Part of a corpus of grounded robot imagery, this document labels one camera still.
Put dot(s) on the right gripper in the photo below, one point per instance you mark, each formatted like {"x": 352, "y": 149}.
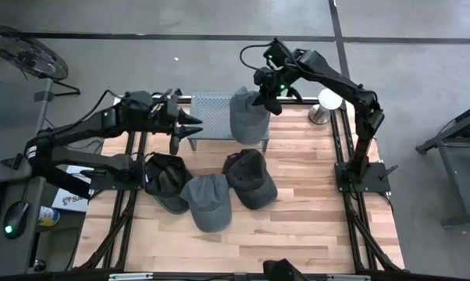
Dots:
{"x": 274, "y": 82}

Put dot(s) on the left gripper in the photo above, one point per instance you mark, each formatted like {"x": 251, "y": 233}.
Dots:
{"x": 166, "y": 117}

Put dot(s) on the light gray baseball cap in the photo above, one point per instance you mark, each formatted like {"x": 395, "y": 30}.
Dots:
{"x": 248, "y": 121}

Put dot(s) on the black baseball cap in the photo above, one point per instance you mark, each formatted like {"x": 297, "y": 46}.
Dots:
{"x": 164, "y": 179}

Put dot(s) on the dark charcoal baseball cap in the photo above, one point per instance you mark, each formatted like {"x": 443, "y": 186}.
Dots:
{"x": 252, "y": 179}

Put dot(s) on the blue-gray baseball cap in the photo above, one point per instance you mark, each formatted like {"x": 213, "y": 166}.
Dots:
{"x": 207, "y": 203}

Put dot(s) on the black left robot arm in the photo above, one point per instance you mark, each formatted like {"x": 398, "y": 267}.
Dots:
{"x": 82, "y": 125}

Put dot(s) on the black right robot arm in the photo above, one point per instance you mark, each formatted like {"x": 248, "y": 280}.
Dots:
{"x": 336, "y": 80}

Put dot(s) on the gray perforated metal shelf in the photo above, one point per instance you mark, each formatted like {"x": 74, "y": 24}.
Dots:
{"x": 211, "y": 113}

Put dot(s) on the white-topped brass stand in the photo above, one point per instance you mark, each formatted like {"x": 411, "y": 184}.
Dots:
{"x": 330, "y": 98}

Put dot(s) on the black diagonal bar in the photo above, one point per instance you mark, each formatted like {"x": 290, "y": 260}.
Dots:
{"x": 69, "y": 187}

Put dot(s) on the white printed box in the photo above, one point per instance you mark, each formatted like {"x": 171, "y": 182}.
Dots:
{"x": 69, "y": 201}

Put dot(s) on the white and yellow can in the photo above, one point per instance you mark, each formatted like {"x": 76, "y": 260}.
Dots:
{"x": 47, "y": 215}

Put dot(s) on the unidentified black angular object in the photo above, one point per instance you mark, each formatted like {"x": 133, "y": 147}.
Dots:
{"x": 282, "y": 270}

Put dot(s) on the black floor fan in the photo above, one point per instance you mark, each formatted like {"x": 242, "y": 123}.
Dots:
{"x": 28, "y": 54}

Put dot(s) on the gray desk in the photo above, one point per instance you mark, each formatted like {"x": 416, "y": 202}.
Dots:
{"x": 8, "y": 117}
{"x": 8, "y": 253}

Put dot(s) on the black computer mouse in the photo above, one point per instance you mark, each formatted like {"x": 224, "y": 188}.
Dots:
{"x": 16, "y": 218}

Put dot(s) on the dark gray metal cart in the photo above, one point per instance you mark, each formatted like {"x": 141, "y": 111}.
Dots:
{"x": 457, "y": 171}

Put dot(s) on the small round black object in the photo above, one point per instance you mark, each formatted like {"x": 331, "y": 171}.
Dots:
{"x": 39, "y": 265}

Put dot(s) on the black frame hook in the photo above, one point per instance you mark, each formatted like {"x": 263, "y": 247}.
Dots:
{"x": 176, "y": 93}
{"x": 296, "y": 94}

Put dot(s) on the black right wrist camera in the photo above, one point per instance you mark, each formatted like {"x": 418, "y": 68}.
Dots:
{"x": 276, "y": 50}

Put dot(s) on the black aluminium table frame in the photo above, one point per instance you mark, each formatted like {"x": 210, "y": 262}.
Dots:
{"x": 338, "y": 136}

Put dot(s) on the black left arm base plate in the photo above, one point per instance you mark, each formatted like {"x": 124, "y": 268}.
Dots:
{"x": 110, "y": 183}

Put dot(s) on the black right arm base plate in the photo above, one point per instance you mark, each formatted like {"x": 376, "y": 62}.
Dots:
{"x": 375, "y": 183}

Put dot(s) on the silver bracket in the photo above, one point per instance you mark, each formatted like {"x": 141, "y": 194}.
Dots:
{"x": 348, "y": 278}
{"x": 131, "y": 276}

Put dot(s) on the small black desk bracket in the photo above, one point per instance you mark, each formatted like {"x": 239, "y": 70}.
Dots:
{"x": 13, "y": 162}

